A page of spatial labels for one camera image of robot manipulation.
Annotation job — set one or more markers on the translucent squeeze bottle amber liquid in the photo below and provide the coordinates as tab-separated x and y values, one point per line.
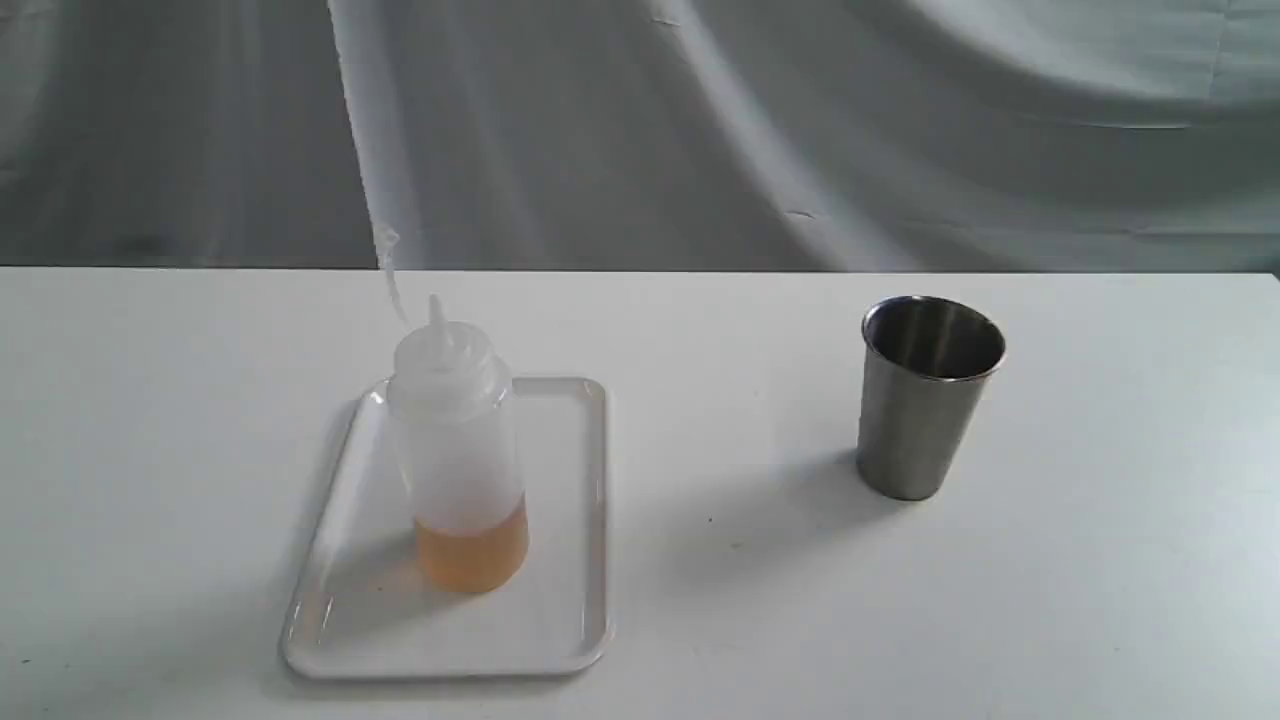
453	429

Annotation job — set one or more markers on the stainless steel cup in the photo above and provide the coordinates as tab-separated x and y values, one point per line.
927	364

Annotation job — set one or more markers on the white rectangular plastic tray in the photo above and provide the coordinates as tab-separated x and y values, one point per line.
362	611

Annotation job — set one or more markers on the grey fabric backdrop curtain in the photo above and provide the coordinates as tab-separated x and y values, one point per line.
716	136

